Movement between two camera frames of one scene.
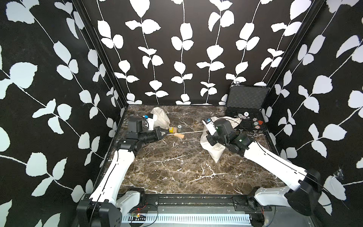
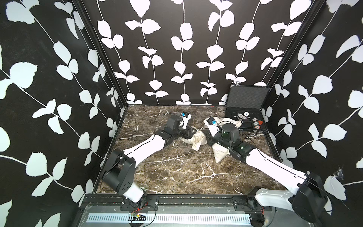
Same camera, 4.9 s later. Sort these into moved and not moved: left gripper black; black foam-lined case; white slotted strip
Moved: left gripper black
Not moved: black foam-lined case; white slotted strip
